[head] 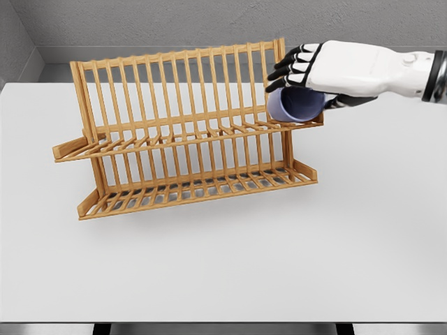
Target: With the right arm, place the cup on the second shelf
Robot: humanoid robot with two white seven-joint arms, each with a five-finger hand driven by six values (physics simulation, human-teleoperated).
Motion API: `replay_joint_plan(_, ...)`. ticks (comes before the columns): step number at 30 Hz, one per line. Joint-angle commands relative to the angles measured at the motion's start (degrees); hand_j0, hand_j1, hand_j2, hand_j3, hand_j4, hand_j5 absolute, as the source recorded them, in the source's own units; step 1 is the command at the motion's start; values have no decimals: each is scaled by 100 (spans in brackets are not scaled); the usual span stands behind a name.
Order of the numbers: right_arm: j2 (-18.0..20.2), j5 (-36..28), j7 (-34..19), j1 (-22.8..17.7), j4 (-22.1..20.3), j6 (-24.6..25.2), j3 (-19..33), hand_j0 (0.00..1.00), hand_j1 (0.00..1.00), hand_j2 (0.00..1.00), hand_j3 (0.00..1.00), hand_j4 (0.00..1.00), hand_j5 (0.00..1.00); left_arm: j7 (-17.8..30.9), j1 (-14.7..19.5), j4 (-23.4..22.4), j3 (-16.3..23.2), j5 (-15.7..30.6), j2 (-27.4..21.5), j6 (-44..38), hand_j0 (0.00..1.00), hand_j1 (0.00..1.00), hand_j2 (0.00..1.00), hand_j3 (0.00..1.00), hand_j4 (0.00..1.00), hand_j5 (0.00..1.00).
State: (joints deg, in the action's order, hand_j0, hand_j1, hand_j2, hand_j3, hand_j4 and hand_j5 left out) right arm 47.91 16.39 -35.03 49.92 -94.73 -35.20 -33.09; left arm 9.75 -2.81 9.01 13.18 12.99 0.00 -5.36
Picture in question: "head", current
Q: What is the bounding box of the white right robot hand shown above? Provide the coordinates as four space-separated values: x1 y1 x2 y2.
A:
265 40 389 110

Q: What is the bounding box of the blue cup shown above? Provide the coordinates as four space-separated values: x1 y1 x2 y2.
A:
267 86 327 124

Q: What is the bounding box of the wooden two-tier dish rack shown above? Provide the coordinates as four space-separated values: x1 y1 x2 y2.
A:
52 37 325 221

